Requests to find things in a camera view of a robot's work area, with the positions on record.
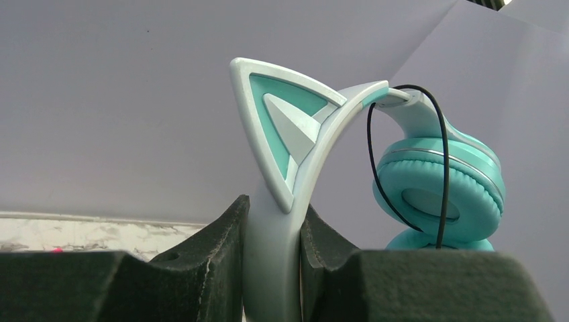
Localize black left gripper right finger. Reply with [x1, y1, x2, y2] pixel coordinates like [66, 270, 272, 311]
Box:
[300, 208, 553, 321]

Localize teal cat-ear headphones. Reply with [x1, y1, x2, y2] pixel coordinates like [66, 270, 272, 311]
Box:
[230, 58, 505, 321]

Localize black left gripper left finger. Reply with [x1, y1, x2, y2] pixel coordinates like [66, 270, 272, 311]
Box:
[1, 195, 250, 321]

